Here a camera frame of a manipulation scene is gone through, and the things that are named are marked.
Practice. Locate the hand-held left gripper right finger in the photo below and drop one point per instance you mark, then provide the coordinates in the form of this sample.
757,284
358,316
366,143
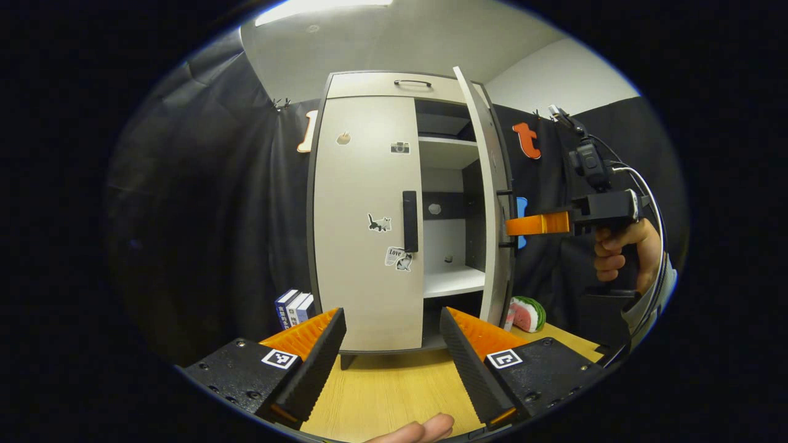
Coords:
471,369

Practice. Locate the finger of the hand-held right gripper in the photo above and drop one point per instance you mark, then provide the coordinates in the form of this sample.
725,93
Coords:
538,223

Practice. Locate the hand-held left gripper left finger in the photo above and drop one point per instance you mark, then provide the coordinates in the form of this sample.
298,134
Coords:
314,369

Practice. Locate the white double-door shoe cabinet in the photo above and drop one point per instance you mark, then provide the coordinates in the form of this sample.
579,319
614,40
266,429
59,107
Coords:
452,280

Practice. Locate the white cabinet door camera sticker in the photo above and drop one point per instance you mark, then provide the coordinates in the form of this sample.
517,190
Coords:
357,246

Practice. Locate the toy watermelon slice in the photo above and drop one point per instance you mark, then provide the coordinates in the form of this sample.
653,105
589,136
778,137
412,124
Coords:
529,315

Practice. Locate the ceiling light panel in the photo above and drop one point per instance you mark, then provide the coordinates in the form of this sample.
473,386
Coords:
320,7

